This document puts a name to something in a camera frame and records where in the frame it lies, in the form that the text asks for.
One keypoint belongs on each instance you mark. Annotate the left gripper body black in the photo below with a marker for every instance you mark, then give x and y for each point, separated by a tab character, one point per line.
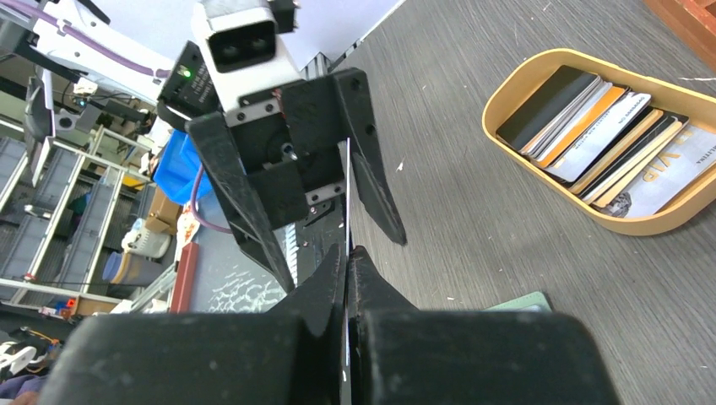
287	141

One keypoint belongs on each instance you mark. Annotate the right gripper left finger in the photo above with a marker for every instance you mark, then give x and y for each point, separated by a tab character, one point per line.
289	354

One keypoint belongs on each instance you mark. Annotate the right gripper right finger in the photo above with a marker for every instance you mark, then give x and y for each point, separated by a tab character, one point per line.
400	354

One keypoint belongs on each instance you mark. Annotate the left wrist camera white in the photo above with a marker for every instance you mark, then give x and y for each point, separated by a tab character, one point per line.
242	48

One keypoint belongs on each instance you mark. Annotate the orange compartment organizer tray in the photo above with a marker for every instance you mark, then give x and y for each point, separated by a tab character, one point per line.
692	21

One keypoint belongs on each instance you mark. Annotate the green card holder wallet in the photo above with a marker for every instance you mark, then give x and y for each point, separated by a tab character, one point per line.
535	301

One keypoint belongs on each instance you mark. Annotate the stack of cards in tray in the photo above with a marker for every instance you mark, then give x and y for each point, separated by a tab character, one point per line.
608	144

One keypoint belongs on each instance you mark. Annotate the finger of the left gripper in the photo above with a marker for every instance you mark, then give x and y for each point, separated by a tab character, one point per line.
357	117
240	203

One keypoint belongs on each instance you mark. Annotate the white patterned credit card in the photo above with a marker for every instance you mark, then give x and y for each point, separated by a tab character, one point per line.
344	385

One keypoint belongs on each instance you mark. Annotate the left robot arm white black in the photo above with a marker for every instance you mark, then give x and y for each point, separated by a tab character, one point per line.
70	32

